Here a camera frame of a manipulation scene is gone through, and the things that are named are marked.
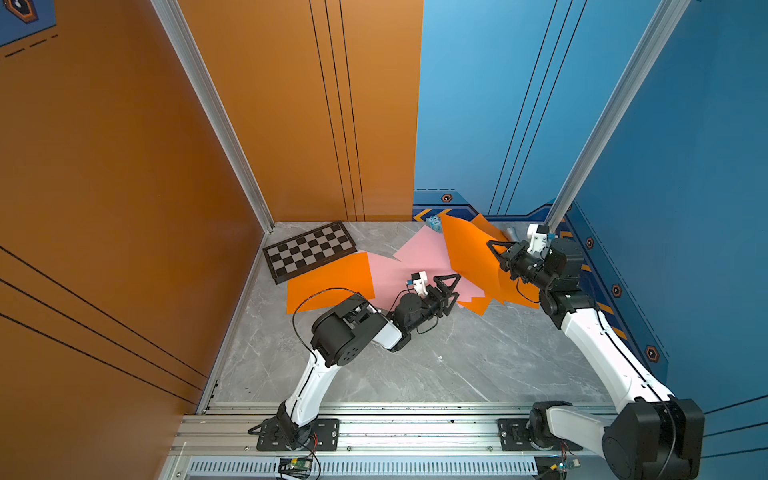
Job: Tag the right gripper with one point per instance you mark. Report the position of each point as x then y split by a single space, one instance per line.
509 260

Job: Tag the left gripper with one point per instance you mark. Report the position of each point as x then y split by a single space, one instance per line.
439 302

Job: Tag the orange paper front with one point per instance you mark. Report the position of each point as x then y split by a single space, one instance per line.
464 240

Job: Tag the orange paper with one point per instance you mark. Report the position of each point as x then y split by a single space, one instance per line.
464 240
484 225
496 284
327 286

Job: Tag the pink paper top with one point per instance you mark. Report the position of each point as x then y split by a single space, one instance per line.
425 251

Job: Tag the pink paper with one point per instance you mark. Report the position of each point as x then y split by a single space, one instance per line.
425 251
390 277

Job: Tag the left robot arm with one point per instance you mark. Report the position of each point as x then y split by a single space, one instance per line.
340 334

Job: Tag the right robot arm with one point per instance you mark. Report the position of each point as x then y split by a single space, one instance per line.
655 435

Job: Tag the grey metal cylinder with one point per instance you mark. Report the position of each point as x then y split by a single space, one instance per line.
510 232

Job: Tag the orange paper back right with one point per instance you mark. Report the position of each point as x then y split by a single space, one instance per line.
484 225

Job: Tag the pink paper lower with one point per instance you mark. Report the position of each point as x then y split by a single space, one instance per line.
390 277

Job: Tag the small blue toy box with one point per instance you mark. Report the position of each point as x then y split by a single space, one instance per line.
434 223

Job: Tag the orange paper far left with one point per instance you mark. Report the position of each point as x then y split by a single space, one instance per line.
327 286

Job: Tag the black white chessboard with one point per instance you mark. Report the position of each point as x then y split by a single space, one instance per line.
305 252

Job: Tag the right small circuit board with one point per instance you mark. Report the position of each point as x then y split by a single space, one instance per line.
558 470

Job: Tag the green circuit board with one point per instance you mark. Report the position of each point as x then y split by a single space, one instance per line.
299 468

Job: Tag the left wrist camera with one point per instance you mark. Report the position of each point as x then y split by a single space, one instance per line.
418 283

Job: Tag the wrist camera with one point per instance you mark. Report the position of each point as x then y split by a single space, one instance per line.
538 237
418 283

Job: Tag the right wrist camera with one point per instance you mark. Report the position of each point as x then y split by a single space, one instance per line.
538 237

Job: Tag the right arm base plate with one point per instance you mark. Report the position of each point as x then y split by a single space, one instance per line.
516 434

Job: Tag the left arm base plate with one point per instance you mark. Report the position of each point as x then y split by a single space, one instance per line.
319 435

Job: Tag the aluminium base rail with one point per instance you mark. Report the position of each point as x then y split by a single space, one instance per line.
365 428

